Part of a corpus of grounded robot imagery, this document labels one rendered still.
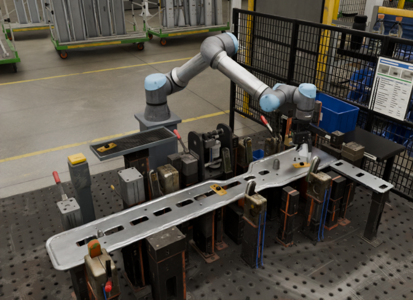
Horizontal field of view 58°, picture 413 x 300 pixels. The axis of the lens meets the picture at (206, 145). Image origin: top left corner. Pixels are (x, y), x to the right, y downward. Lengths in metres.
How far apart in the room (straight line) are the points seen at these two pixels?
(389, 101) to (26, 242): 1.94
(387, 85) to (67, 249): 1.69
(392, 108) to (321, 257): 0.87
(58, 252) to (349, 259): 1.22
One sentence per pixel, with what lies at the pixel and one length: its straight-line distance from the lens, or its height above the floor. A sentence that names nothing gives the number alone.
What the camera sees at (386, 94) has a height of 1.26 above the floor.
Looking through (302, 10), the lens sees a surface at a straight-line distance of 3.97.
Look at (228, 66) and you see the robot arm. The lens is 1.70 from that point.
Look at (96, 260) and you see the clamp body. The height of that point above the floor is 1.06.
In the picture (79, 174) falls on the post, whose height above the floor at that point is 1.09.
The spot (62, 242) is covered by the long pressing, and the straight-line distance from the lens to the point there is 1.48.
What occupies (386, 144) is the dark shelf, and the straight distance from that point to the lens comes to 2.17.
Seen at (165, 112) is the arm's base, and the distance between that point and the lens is 2.07.
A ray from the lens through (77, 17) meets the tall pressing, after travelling 8.36.
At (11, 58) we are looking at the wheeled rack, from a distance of 7.51.
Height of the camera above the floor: 1.92
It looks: 27 degrees down
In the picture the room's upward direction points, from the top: straight up
